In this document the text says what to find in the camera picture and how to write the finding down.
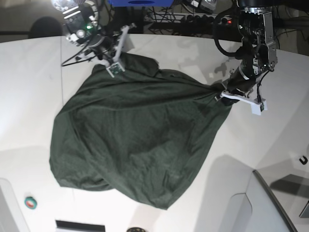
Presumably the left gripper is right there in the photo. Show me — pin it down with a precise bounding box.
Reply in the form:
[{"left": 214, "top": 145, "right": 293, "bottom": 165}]
[{"left": 215, "top": 65, "right": 262, "bottom": 104}]

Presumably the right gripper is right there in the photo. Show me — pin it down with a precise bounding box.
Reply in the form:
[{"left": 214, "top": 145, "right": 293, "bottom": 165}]
[{"left": 77, "top": 24, "right": 137, "bottom": 67}]

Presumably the dark green t-shirt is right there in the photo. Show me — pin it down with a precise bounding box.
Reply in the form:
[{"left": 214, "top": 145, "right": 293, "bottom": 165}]
[{"left": 49, "top": 53, "right": 231, "bottom": 210}]

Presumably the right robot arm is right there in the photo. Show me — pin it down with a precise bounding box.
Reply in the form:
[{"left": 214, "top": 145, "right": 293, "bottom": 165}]
[{"left": 51, "top": 0, "right": 136, "bottom": 72}]

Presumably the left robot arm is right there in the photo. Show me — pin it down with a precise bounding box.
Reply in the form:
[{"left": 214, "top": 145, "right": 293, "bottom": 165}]
[{"left": 212, "top": 0, "right": 278, "bottom": 105}]

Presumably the blue plastic bin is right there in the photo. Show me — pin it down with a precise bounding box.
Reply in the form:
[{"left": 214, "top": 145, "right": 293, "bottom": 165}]
[{"left": 108, "top": 0, "right": 174, "bottom": 7}]

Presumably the grey power strip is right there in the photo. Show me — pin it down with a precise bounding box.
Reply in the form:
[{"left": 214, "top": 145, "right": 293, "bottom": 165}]
[{"left": 144, "top": 13, "right": 234, "bottom": 25}]

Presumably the black U-shaped hook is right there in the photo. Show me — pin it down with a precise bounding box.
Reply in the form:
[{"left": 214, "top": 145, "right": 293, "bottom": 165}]
[{"left": 299, "top": 156, "right": 309, "bottom": 165}]

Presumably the small black round object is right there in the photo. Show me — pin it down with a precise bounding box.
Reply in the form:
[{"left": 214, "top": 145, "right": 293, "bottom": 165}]
[{"left": 126, "top": 227, "right": 146, "bottom": 232}]

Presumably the green red tape roll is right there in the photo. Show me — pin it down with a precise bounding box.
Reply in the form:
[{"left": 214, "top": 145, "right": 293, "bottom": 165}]
[{"left": 24, "top": 196, "right": 37, "bottom": 210}]

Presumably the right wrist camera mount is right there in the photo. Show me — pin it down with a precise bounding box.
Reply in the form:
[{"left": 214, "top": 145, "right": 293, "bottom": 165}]
[{"left": 106, "top": 62, "right": 125, "bottom": 78}]

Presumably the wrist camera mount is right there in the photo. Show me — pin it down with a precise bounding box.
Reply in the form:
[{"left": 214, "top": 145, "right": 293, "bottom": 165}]
[
  {"left": 251, "top": 99, "right": 267, "bottom": 116},
  {"left": 106, "top": 62, "right": 125, "bottom": 78}
]

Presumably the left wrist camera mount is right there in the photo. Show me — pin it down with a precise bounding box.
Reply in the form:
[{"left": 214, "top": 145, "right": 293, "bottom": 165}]
[{"left": 251, "top": 99, "right": 267, "bottom": 116}]

